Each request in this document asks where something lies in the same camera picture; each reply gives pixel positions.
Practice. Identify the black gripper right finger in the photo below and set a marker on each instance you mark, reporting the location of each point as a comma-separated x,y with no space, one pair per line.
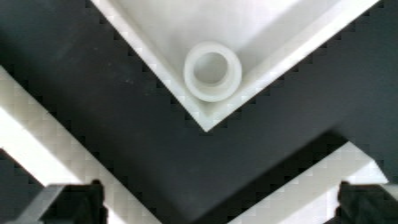
369,204

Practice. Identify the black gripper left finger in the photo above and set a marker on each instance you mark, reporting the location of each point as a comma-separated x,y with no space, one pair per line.
69,204

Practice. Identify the white square tabletop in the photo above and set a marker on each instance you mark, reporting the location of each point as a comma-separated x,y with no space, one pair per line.
223,44

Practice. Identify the white L-shaped fixture wall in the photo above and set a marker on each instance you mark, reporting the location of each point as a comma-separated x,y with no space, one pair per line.
56,159

